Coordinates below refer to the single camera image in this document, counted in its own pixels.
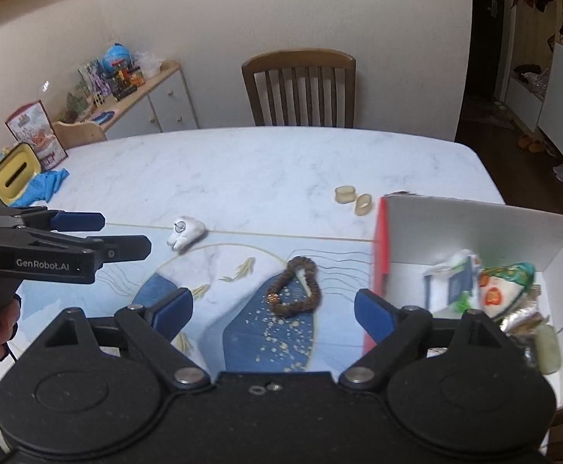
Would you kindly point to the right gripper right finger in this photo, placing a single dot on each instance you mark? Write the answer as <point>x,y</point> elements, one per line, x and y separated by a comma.
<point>379,319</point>

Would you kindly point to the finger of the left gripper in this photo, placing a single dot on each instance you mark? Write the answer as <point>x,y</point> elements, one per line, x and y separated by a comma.
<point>40,217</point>
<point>32,249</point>

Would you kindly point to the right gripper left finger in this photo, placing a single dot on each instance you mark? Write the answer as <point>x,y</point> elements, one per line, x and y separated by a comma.
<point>166,313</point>

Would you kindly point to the colourful snack packet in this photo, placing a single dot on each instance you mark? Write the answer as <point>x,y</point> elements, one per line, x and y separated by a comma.
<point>501,287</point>

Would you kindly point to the silver foil snack bag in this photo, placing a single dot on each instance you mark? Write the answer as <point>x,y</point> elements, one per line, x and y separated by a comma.
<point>520,322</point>

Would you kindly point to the grey green soap bar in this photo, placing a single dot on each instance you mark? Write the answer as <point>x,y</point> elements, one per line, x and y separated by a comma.
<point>547,349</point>

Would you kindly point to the white green tissue pack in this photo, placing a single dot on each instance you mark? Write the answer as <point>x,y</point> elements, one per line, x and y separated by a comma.
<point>452,287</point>

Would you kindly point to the person's left hand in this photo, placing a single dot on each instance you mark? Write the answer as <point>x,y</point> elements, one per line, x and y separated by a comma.
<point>9,316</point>

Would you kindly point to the blue cloth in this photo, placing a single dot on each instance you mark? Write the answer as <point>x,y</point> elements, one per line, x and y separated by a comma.
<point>41,187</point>

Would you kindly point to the yellow tissue box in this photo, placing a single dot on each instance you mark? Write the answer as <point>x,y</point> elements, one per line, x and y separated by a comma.
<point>17,168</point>

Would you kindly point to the white toy figure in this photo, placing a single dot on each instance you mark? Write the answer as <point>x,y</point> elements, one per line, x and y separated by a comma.
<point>185,232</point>

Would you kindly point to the red picture card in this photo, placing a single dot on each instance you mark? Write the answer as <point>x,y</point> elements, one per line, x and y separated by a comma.
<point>30,124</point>

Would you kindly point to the small light wooden chair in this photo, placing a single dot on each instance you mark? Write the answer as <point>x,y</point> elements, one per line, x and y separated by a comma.
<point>76,135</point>

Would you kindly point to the red white cardboard box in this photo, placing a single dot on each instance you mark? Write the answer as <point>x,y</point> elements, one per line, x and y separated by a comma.
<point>441,254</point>

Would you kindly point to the white sideboard cabinet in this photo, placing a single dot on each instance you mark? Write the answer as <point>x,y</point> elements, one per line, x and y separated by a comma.
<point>162,105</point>

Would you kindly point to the blue globe toy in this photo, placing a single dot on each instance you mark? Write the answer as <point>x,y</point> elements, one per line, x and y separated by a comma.
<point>116,56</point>

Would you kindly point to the dark wooden chair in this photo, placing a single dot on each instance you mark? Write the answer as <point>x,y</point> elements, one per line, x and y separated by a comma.
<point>310,87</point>

